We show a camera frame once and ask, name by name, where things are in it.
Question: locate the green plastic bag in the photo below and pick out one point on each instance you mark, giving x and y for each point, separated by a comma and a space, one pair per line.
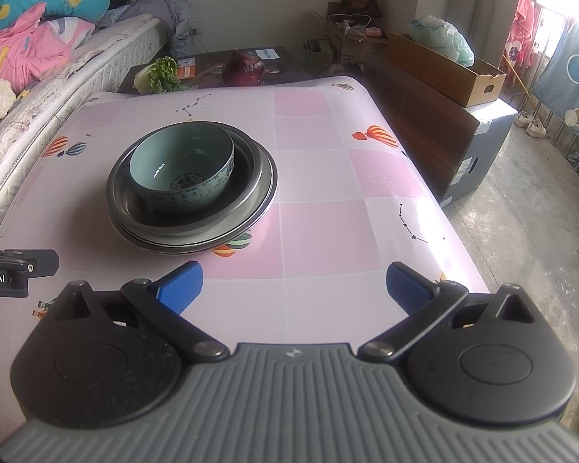
439, 36

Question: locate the cardboard box of clutter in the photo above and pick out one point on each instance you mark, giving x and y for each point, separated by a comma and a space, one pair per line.
352, 50

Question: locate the brown paper bag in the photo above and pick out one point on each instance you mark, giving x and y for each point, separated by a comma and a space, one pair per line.
362, 0

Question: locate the yellow broomstick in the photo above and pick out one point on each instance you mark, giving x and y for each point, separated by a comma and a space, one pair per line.
516, 72

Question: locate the white shoe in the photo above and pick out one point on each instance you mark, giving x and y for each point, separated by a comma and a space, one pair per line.
538, 129
523, 119

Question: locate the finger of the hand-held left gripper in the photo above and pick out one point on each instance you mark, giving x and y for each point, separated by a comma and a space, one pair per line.
38, 263

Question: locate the napa cabbage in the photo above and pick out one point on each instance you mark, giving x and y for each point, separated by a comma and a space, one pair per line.
164, 72

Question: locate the teal ceramic bowl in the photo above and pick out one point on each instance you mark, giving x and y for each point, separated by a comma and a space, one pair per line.
173, 154

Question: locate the deep steel bowl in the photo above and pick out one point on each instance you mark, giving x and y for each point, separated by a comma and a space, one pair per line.
243, 173

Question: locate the green paper bag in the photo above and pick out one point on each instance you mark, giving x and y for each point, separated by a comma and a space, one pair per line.
317, 58

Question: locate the red onion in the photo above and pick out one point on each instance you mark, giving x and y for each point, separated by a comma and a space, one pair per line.
243, 70

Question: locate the large brown cardboard box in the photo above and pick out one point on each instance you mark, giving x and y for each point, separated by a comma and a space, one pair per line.
429, 130

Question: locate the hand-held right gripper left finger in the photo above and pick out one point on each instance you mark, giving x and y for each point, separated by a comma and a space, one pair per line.
181, 284

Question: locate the dark printed appliance box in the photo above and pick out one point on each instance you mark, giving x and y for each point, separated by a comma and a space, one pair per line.
202, 65

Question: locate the pink and blue quilt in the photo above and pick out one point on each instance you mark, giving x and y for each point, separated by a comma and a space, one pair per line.
24, 53

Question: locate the wall socket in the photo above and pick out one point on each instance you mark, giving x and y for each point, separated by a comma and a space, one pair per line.
196, 29

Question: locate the pink printed tablecloth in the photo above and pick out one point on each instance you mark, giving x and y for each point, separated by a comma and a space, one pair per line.
328, 231

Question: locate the pink hanging clothes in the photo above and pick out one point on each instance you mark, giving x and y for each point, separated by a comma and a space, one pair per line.
523, 33

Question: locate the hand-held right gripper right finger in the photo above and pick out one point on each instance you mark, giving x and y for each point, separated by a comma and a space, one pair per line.
407, 287

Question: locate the open cardboard box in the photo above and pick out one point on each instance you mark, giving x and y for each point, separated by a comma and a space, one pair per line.
444, 72

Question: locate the shallow steel plate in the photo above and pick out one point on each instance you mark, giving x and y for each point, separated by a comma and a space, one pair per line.
193, 241
188, 251

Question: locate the grey clothes pile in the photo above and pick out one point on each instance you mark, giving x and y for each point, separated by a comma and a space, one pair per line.
169, 9

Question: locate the blue cloth with circles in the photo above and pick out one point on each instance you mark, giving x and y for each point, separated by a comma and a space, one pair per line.
574, 87

